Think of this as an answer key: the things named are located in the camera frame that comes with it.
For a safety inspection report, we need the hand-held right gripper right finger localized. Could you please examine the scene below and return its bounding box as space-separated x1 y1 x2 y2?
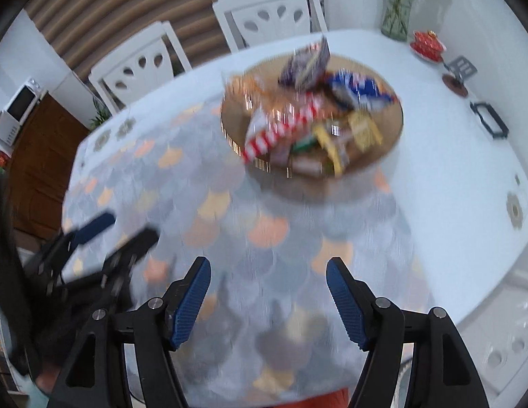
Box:
326 257 490 408

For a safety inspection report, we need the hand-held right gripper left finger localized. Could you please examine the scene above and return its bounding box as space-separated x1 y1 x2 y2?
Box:
47 256 212 408

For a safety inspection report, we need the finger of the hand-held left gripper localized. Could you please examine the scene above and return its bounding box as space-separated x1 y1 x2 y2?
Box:
100 227 160 294
32 211 117 273

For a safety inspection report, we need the golden ribbed bowl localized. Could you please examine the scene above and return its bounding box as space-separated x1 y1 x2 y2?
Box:
220 53 404 202

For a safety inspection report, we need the clear biscuit bag red-white edge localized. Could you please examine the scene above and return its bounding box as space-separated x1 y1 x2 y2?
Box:
242 93 322 164

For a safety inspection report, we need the blue biscuit packet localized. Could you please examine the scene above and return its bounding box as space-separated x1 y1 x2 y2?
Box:
328 72 396 112

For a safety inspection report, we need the scale pattern table mat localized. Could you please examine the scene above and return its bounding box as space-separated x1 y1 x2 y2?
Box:
61 98 432 406

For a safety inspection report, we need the brown wooden cabinet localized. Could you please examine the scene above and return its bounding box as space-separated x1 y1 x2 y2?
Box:
4 93 93 241

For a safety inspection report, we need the green potted plant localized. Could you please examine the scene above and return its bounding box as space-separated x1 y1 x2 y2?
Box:
89 97 114 131

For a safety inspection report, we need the white microwave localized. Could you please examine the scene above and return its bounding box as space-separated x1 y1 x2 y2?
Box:
0 77 49 147

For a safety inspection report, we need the brown striped curtain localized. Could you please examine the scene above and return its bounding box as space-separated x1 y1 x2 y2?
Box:
25 0 231 82

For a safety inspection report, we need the brown round coaster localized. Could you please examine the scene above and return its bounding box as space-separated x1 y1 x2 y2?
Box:
443 74 469 98

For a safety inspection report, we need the black phone stand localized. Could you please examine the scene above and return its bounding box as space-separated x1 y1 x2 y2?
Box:
446 55 478 82

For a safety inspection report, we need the red ornament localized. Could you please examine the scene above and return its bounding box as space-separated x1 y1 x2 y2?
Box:
410 30 447 63

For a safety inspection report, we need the glass vase with flowers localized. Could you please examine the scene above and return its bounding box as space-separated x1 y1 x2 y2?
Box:
380 0 437 42

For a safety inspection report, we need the black rectangular frame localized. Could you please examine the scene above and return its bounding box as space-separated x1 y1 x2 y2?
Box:
470 101 510 140

